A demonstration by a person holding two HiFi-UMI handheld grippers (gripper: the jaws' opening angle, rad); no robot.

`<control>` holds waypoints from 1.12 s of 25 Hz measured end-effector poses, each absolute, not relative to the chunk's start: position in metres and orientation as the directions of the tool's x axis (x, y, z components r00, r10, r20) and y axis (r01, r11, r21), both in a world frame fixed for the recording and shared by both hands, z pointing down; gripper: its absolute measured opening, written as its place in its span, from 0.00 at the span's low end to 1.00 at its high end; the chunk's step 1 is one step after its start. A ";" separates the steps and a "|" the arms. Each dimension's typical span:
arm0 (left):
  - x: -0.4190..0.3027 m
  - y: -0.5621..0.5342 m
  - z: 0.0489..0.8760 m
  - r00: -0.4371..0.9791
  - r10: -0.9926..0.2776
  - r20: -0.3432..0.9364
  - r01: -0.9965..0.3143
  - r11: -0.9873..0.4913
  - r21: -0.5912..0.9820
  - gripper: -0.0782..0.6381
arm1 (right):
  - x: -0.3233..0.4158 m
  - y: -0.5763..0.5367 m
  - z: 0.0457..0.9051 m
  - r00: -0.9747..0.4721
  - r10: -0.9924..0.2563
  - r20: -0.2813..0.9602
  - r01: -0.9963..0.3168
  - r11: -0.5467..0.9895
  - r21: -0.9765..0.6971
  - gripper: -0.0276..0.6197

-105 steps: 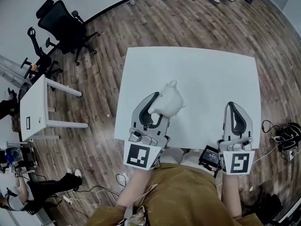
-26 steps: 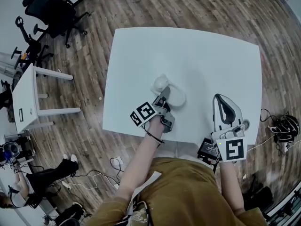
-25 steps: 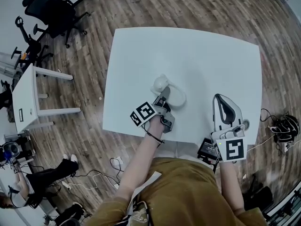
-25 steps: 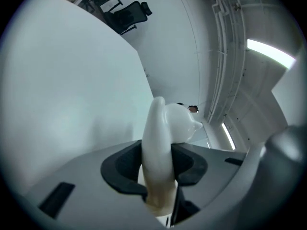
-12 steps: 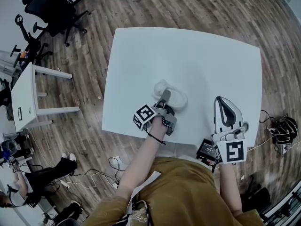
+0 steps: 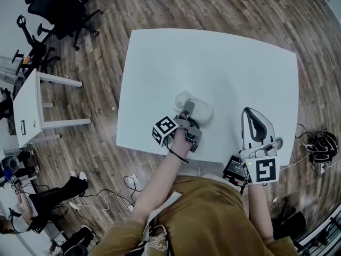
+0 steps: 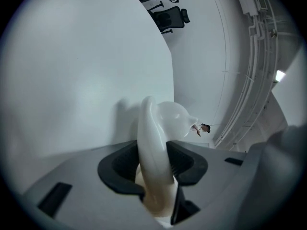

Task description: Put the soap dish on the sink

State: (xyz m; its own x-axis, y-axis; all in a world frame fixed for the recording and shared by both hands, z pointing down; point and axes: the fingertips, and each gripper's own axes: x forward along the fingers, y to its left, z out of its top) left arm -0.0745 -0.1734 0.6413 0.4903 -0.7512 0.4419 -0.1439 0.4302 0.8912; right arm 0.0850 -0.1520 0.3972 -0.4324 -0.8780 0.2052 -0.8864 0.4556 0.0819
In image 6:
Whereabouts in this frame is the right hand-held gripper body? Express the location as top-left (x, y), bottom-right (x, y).
top-left (238, 135), bottom-right (285, 185)

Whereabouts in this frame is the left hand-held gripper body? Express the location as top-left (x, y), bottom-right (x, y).
top-left (152, 113), bottom-right (203, 154)

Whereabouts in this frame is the person's right forearm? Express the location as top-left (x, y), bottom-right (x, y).
top-left (247, 182), bottom-right (275, 244)

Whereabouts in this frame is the person's left forearm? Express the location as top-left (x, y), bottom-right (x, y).
top-left (127, 147), bottom-right (191, 233)

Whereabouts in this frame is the person's left hand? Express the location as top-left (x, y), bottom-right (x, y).
top-left (172, 128), bottom-right (192, 154)

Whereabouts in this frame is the black box device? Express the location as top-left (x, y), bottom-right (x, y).
top-left (222, 155), bottom-right (249, 184)

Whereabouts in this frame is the black wrist band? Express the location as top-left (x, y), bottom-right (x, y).
top-left (167, 147), bottom-right (190, 165)

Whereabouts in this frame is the black bag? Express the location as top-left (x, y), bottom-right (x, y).
top-left (271, 196), bottom-right (307, 241)

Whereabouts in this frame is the mustard shirt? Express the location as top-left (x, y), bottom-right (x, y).
top-left (89, 175), bottom-right (301, 256)

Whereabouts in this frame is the small white side table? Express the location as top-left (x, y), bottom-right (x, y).
top-left (12, 68), bottom-right (92, 147)

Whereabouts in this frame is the slim black office chair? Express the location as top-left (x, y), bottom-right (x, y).
top-left (13, 14), bottom-right (61, 75)

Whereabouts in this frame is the large black office chair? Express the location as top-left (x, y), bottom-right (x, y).
top-left (24, 0), bottom-right (103, 51)

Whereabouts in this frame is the thin white cable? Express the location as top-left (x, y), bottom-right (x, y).
top-left (279, 152), bottom-right (313, 171)

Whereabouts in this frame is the black floor cable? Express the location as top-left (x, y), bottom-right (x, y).
top-left (123, 174), bottom-right (146, 197)

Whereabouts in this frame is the white floor cable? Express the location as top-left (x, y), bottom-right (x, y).
top-left (75, 192), bottom-right (134, 213)

